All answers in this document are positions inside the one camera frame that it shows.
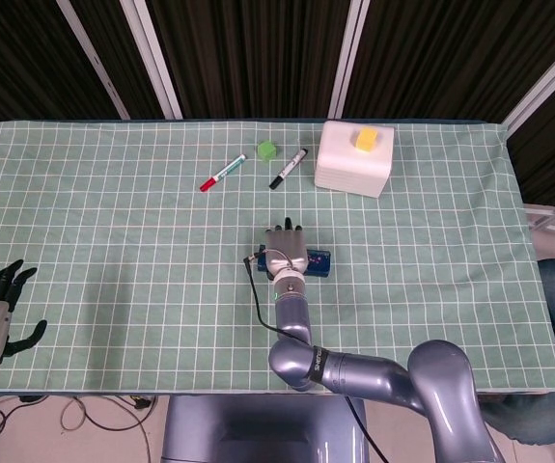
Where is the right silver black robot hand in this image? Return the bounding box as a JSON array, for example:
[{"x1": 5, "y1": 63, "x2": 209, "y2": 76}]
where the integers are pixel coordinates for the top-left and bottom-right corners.
[{"x1": 263, "y1": 216, "x2": 310, "y2": 281}]

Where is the blue whiteboard eraser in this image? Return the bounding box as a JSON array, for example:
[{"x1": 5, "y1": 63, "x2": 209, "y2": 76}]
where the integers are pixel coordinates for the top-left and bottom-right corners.
[{"x1": 251, "y1": 244, "x2": 332, "y2": 281}]

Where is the black cap whiteboard marker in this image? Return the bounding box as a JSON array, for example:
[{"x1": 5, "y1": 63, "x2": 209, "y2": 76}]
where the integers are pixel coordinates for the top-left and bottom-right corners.
[{"x1": 268, "y1": 147, "x2": 309, "y2": 190}]

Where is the red cap whiteboard marker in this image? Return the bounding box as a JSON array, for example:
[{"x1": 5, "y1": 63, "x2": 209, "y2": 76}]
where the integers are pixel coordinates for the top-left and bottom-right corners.
[{"x1": 199, "y1": 153, "x2": 248, "y2": 193}]

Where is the white ribbed plastic box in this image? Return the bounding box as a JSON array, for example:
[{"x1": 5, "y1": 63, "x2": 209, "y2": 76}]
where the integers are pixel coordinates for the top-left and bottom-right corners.
[{"x1": 314, "y1": 120, "x2": 397, "y2": 199}]

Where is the yellow block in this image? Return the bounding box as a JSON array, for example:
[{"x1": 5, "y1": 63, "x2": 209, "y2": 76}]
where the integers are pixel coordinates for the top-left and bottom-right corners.
[{"x1": 353, "y1": 126, "x2": 379, "y2": 153}]

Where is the green checked tablecloth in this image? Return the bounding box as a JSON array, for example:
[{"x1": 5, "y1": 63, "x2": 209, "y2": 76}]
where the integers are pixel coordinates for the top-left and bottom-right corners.
[{"x1": 0, "y1": 119, "x2": 555, "y2": 395}]

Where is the blue-grey robot torso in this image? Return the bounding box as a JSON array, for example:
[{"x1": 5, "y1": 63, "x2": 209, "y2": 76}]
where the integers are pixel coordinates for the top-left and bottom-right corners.
[{"x1": 160, "y1": 394, "x2": 370, "y2": 463}]

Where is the black pleated curtain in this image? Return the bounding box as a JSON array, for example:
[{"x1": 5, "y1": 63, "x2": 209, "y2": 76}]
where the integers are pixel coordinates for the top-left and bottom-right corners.
[{"x1": 0, "y1": 0, "x2": 555, "y2": 206}]

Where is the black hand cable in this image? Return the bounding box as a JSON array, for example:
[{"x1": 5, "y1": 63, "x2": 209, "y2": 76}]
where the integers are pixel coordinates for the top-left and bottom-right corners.
[{"x1": 241, "y1": 248, "x2": 389, "y2": 463}]

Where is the grey floor cable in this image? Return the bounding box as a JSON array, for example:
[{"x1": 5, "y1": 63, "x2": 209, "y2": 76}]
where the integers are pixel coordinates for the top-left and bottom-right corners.
[{"x1": 58, "y1": 395, "x2": 96, "y2": 431}]

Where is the black floor cable bundle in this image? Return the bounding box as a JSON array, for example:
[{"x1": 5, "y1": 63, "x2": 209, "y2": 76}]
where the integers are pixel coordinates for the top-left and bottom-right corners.
[{"x1": 0, "y1": 394, "x2": 162, "y2": 463}]

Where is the white frame post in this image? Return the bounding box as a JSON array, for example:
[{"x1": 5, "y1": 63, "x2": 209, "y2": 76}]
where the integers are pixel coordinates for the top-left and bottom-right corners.
[
  {"x1": 56, "y1": 0, "x2": 131, "y2": 121},
  {"x1": 119, "y1": 0, "x2": 184, "y2": 121},
  {"x1": 327, "y1": 0, "x2": 371, "y2": 121},
  {"x1": 501, "y1": 33, "x2": 555, "y2": 141}
]

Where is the aluminium frame rail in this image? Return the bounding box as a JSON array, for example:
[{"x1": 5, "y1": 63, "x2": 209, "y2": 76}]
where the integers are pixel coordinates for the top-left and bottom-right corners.
[{"x1": 522, "y1": 200, "x2": 555, "y2": 238}]

